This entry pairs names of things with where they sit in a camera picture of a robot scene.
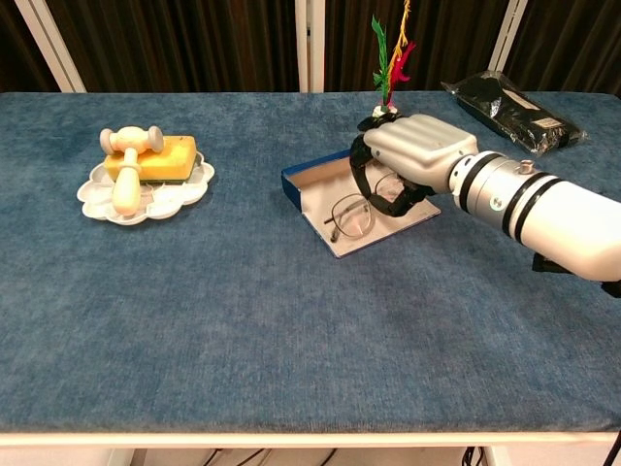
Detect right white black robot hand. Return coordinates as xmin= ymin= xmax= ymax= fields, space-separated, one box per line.
xmin=347 ymin=114 xmax=479 ymax=218

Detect blue pencil case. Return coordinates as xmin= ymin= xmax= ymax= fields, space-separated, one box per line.
xmin=280 ymin=148 xmax=442 ymax=259

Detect wire-rimmed eyeglasses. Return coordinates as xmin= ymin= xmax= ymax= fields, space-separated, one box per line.
xmin=323 ymin=172 xmax=407 ymax=244

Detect colourful feather shuttlecock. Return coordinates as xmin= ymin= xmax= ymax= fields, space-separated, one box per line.
xmin=371 ymin=0 xmax=417 ymax=120

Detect black item in plastic bag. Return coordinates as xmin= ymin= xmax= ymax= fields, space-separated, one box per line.
xmin=440 ymin=70 xmax=588 ymax=156

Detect dark pleated curtain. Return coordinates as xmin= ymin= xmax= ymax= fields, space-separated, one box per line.
xmin=0 ymin=0 xmax=62 ymax=93
xmin=507 ymin=0 xmax=621 ymax=96
xmin=46 ymin=0 xmax=298 ymax=93
xmin=323 ymin=0 xmax=510 ymax=93

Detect blue felt table cloth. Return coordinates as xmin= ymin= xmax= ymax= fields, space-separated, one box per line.
xmin=0 ymin=90 xmax=621 ymax=434

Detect yellow sponge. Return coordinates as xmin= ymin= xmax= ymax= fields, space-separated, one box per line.
xmin=104 ymin=135 xmax=199 ymax=186

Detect white flower-shaped plate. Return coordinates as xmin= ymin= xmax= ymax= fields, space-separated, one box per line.
xmin=76 ymin=150 xmax=216 ymax=227

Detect cream wooden mallet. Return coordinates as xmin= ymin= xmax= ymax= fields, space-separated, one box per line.
xmin=99 ymin=124 xmax=165 ymax=217

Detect white partition post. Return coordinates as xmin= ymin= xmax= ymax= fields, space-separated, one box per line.
xmin=14 ymin=0 xmax=87 ymax=93
xmin=294 ymin=0 xmax=326 ymax=93
xmin=487 ymin=0 xmax=529 ymax=74

